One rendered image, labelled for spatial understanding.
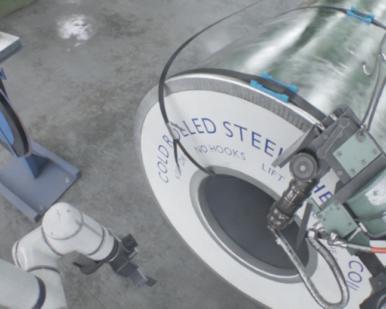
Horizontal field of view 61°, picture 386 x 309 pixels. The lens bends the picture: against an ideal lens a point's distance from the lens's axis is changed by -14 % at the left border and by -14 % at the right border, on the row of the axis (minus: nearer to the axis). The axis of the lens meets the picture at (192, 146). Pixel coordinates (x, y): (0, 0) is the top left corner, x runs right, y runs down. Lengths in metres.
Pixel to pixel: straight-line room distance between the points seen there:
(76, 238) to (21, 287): 0.18
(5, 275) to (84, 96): 2.68
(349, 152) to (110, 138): 2.27
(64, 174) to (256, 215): 1.45
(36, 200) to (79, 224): 1.78
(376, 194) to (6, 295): 0.70
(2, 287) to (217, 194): 1.07
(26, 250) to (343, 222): 0.68
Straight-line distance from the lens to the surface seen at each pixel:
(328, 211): 0.74
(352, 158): 0.70
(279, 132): 0.94
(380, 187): 0.69
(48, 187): 2.60
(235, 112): 1.00
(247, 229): 1.62
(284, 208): 0.82
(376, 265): 0.81
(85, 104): 3.15
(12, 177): 2.79
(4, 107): 2.01
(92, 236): 0.82
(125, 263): 0.90
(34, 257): 0.84
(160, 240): 2.21
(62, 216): 0.78
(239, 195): 1.63
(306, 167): 0.74
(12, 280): 0.70
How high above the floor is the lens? 1.91
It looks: 46 degrees down
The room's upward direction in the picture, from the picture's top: 1 degrees counter-clockwise
